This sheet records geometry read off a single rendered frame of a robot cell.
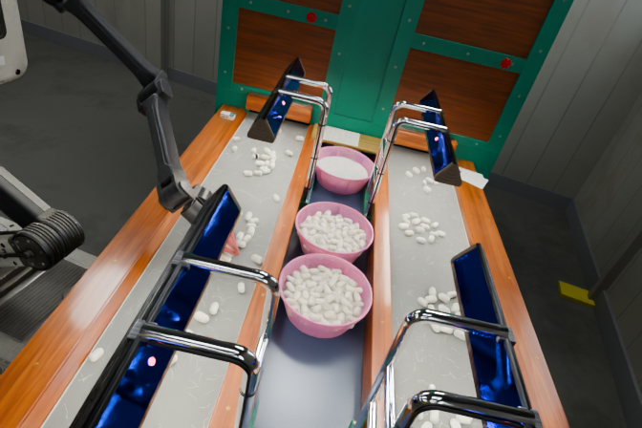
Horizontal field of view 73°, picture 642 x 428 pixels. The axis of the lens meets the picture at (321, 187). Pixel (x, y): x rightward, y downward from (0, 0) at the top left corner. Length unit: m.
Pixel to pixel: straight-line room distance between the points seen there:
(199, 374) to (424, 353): 0.56
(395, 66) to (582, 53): 1.81
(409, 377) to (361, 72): 1.30
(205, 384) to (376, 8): 1.50
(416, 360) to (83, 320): 0.80
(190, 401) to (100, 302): 0.33
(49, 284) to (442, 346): 1.22
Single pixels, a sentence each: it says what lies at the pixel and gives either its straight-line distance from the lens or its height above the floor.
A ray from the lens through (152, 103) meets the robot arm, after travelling 1.41.
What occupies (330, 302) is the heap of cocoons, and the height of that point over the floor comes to 0.73.
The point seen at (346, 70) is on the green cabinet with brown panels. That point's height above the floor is 1.05.
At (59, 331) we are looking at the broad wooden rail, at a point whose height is 0.76.
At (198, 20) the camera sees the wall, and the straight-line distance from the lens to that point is 4.07.
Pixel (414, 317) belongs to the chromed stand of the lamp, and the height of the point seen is 1.11.
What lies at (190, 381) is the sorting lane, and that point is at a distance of 1.07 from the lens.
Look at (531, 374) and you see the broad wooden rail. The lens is 1.32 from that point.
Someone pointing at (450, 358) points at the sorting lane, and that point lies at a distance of 1.26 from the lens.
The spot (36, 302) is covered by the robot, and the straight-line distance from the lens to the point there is 1.63.
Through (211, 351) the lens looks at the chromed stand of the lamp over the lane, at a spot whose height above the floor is 1.12.
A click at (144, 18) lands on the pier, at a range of 4.24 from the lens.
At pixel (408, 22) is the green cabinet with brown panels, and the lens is 1.94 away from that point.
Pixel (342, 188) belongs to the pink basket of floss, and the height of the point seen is 0.71.
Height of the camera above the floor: 1.65
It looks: 33 degrees down
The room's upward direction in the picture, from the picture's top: 13 degrees clockwise
